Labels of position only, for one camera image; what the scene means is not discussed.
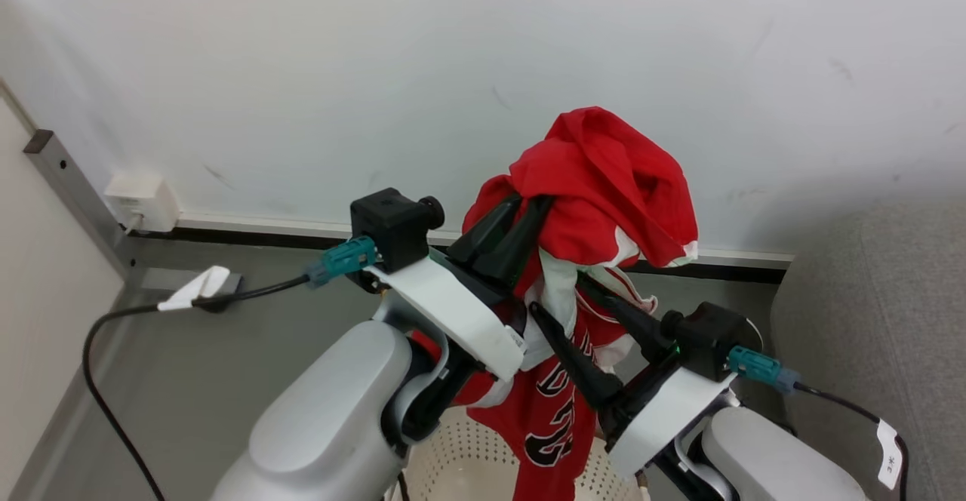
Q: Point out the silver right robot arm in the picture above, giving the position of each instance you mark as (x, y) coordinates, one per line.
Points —
(777, 459)

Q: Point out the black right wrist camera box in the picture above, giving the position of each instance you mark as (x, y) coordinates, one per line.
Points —
(709, 339)

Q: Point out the grey fabric sofa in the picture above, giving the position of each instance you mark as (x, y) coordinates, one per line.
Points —
(883, 320)

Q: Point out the red basketball jersey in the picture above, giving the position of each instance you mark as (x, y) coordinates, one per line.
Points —
(604, 184)

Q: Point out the white perforated laundry basket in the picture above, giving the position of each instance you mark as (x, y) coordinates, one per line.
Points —
(460, 463)

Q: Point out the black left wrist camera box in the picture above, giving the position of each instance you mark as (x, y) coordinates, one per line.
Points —
(389, 225)

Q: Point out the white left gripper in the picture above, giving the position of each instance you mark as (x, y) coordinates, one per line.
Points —
(453, 311)

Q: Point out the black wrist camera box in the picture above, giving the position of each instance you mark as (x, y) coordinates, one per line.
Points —
(709, 339)
(389, 225)

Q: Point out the black and white skirting strip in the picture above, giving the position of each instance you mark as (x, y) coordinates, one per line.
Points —
(256, 233)

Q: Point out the white wall socket box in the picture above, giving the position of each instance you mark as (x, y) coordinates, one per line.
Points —
(143, 203)

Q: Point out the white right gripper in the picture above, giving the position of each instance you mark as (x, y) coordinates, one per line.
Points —
(664, 414)

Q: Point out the grey metal door frame post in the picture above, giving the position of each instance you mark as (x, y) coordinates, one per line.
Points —
(75, 184)

